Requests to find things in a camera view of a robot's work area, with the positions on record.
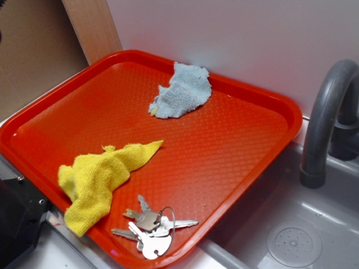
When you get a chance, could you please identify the silver keys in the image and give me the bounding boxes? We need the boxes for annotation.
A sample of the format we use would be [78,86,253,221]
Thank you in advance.
[112,195,199,260]

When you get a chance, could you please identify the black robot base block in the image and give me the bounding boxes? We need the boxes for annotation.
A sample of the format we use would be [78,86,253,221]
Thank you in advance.
[1,178,50,268]

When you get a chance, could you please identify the red plastic tray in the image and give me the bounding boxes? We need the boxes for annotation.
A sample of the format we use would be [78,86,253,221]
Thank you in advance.
[1,50,302,268]

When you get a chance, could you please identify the light blue microfiber cloth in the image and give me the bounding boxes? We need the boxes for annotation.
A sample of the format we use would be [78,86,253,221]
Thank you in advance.
[148,62,212,119]

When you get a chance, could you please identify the yellow microfiber cloth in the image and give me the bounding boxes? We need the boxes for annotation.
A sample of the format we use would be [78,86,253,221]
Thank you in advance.
[58,140,163,237]

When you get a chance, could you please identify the grey plastic sink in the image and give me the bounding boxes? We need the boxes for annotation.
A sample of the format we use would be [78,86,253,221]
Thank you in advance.
[36,141,359,269]

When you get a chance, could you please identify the wooden board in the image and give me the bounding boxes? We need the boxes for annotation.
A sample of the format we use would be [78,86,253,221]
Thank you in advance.
[62,0,122,64]

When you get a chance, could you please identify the grey curved faucet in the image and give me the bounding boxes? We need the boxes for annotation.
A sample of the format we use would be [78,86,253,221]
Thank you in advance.
[300,59,358,188]

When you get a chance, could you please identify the sink drain cover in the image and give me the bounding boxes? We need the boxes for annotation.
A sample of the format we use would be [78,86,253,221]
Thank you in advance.
[266,221,322,268]

